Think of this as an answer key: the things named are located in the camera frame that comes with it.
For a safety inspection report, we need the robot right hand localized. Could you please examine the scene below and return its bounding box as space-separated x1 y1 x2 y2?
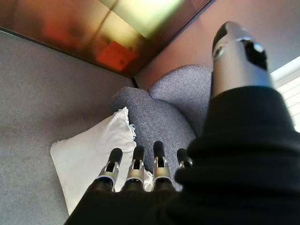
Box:
64 21 300 225

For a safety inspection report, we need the white cushion with fringe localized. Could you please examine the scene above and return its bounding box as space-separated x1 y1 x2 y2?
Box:
50 106 154 216

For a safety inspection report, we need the grey fabric armchair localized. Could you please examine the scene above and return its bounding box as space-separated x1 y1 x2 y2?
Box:
111 64 214 192

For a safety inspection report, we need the large black framed television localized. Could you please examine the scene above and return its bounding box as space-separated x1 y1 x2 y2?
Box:
0 0 216 79

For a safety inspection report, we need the white wall radiator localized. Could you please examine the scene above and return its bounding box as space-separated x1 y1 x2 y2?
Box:
269 56 300 122

